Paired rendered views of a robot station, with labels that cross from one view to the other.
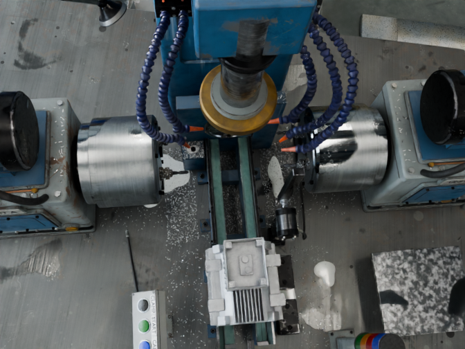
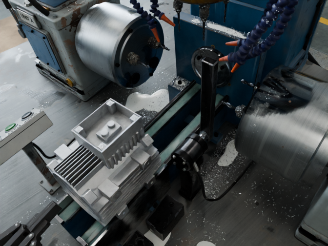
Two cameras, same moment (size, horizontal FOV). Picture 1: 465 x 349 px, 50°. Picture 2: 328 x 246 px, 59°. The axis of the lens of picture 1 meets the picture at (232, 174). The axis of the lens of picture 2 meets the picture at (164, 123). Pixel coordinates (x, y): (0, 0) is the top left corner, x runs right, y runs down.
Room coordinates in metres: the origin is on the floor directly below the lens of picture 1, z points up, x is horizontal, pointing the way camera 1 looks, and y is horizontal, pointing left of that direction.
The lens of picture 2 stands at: (0.07, -0.50, 1.62)
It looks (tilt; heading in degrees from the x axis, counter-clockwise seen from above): 50 degrees down; 60
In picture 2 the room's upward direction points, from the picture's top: 7 degrees counter-clockwise
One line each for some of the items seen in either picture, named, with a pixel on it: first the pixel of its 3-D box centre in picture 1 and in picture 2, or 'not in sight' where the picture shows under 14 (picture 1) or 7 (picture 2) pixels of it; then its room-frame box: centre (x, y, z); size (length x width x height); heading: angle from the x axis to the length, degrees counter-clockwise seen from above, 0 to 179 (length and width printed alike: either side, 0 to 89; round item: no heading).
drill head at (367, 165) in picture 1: (347, 147); (303, 130); (0.57, -0.31, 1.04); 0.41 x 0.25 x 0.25; 105
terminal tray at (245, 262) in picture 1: (244, 264); (110, 133); (0.18, -0.07, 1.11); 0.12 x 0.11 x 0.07; 15
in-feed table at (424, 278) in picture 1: (415, 291); not in sight; (0.23, -0.61, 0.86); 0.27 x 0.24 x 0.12; 105
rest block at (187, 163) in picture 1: (193, 155); (180, 93); (0.53, 0.13, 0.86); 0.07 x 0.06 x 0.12; 105
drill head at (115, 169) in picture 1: (106, 162); (111, 40); (0.40, 0.35, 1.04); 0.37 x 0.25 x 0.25; 105
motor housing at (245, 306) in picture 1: (243, 284); (107, 167); (0.14, -0.08, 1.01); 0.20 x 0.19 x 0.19; 15
